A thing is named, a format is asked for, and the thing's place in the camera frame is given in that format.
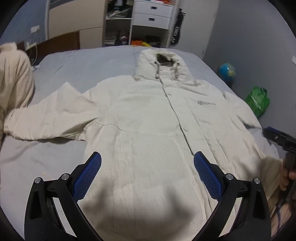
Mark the white wall socket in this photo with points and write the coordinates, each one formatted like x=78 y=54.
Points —
x=34 y=29

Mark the white drawer unit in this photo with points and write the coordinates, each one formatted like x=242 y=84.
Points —
x=152 y=14

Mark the person's right forearm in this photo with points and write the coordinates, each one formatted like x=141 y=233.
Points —
x=283 y=213

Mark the brown wooden nightstand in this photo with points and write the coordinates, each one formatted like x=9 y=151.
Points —
x=57 y=44

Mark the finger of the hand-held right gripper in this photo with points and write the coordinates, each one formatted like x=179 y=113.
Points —
x=272 y=135

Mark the cream knitted sweater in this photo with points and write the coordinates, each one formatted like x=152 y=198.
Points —
x=13 y=76

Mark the person's right hand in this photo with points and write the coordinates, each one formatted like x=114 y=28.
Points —
x=284 y=178

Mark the orange toy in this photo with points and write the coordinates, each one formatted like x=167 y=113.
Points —
x=136 y=42

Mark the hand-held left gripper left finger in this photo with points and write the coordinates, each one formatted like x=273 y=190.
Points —
x=87 y=172

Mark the black racket bag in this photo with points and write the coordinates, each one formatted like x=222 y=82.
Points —
x=177 y=32

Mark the white shelving unit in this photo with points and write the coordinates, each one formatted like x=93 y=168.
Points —
x=130 y=25

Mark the bed with grey sheet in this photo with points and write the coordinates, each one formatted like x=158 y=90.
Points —
x=92 y=62

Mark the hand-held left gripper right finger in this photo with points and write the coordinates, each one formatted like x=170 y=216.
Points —
x=207 y=172

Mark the white hooded jacket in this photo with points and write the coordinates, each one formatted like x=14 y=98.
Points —
x=143 y=120

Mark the blue globe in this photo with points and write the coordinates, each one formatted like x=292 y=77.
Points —
x=227 y=70

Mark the cream wardrobe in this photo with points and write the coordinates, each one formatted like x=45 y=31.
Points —
x=90 y=33

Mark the green plastic bag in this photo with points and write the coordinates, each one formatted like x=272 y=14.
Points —
x=257 y=102

